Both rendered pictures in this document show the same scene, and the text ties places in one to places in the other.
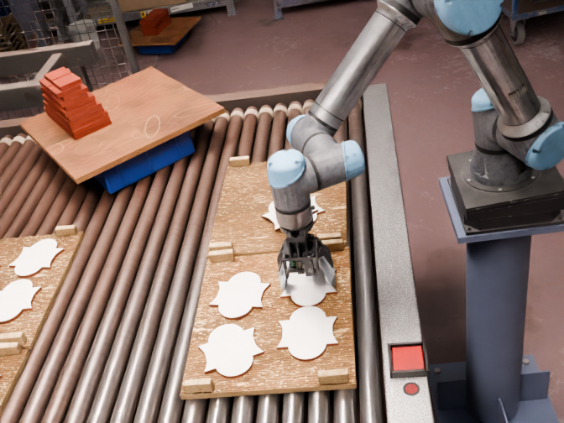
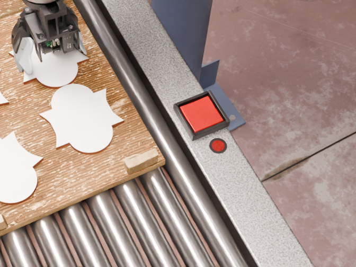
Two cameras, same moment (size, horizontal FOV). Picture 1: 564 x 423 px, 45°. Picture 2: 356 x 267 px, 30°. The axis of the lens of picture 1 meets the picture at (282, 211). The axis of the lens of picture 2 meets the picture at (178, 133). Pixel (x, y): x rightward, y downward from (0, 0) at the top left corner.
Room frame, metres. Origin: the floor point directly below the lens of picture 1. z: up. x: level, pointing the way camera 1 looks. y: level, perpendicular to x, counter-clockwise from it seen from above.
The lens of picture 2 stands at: (0.43, 0.30, 1.93)
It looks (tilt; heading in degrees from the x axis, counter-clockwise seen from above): 59 degrees down; 316
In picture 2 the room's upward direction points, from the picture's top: 8 degrees clockwise
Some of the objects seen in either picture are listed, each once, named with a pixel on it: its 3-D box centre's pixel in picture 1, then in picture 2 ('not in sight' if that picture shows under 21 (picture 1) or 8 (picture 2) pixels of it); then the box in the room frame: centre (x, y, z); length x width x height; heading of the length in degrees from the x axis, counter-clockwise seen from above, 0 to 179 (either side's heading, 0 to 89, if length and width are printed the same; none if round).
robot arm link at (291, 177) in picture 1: (289, 180); not in sight; (1.10, -0.03, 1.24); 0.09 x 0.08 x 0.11; 105
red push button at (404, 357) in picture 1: (408, 359); (201, 115); (0.87, -0.19, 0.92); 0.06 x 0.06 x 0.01; 80
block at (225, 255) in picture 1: (221, 255); not in sight; (1.28, 0.17, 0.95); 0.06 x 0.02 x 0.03; 81
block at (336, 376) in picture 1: (333, 376); (141, 161); (0.85, -0.03, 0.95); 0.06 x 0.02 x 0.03; 81
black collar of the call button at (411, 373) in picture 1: (408, 359); (201, 115); (0.87, -0.19, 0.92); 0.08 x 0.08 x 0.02; 80
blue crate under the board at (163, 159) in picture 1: (128, 143); not in sight; (1.90, 0.43, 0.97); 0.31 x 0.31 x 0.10; 30
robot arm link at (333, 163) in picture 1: (331, 161); not in sight; (1.15, -0.12, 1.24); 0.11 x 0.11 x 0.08; 15
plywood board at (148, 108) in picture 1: (118, 117); not in sight; (1.96, 0.45, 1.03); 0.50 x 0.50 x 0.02; 30
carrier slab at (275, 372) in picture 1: (273, 315); (24, 108); (1.06, 0.07, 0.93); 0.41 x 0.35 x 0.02; 171
